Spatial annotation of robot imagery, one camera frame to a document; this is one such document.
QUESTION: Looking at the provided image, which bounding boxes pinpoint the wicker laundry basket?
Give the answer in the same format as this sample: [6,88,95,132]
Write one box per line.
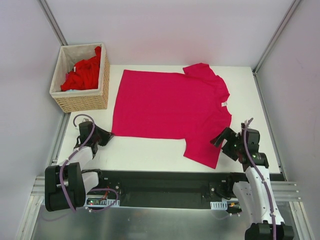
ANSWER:
[49,42,110,113]

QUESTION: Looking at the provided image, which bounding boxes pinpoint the magenta t shirt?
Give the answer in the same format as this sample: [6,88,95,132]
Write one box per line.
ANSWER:
[112,63,232,169]

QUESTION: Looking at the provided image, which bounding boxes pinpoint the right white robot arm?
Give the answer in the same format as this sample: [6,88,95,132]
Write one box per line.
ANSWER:
[211,123,294,240]

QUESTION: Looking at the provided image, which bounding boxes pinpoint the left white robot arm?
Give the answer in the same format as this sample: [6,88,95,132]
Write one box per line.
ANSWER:
[44,121,115,212]

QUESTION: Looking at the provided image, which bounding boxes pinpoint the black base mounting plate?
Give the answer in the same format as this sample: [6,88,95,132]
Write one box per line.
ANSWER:
[100,170,235,209]

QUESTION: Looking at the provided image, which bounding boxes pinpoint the red t shirt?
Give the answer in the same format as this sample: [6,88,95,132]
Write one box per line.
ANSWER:
[60,46,102,92]

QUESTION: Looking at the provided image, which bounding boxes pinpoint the right white cable duct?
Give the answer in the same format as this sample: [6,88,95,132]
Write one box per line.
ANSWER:
[210,201,228,211]

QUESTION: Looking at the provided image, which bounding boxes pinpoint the white cable duct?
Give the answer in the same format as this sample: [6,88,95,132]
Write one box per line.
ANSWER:
[84,197,120,208]
[210,201,228,211]

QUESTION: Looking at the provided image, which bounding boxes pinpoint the left white cable duct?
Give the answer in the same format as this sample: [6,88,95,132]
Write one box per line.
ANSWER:
[84,197,120,208]

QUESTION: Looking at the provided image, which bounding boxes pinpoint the left aluminium frame post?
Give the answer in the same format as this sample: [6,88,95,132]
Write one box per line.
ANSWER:
[37,0,68,46]

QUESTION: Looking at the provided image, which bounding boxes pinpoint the aluminium frame post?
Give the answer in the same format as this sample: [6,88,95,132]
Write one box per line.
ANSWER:
[37,0,68,46]
[251,0,303,75]

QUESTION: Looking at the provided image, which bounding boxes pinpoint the right aluminium frame post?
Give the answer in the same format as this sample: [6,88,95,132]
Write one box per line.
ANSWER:
[251,0,303,75]

